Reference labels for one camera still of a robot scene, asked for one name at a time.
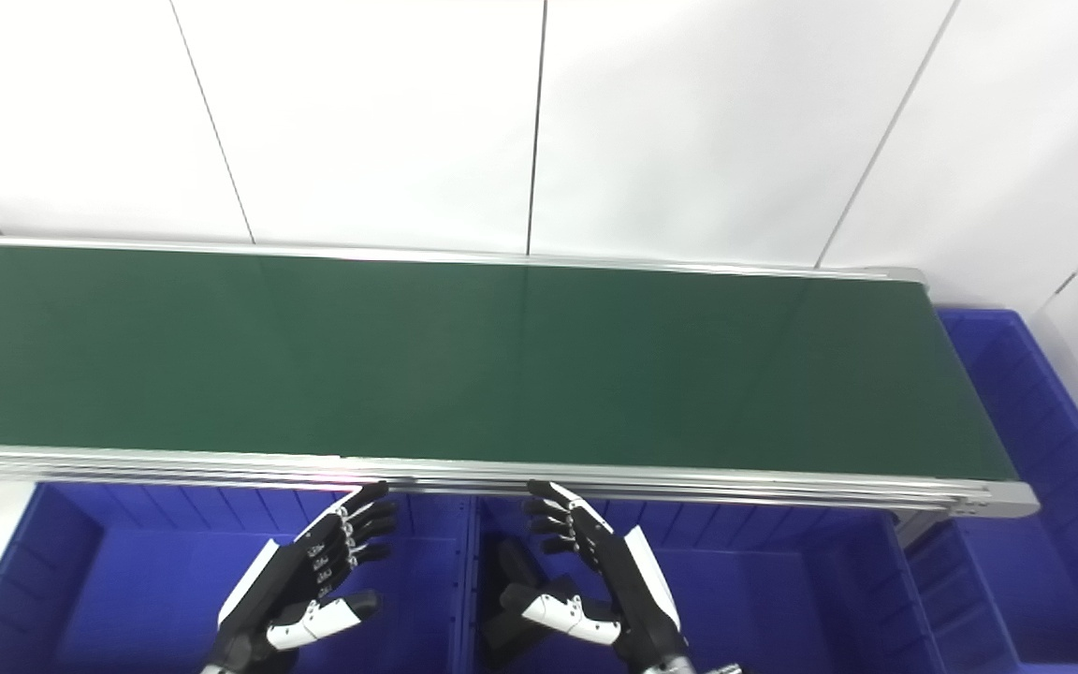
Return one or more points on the black plastic part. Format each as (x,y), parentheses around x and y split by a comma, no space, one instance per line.
(511,562)

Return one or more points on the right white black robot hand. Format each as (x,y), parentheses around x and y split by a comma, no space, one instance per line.
(628,590)

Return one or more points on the blue plastic bin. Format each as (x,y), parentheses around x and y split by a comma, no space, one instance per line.
(764,599)
(146,580)
(1063,562)

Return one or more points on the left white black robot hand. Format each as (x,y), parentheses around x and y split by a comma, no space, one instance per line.
(291,571)

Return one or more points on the green conveyor belt aluminium frame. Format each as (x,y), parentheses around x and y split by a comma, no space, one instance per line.
(502,356)

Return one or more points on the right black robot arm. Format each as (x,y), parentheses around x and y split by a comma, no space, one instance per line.
(679,666)

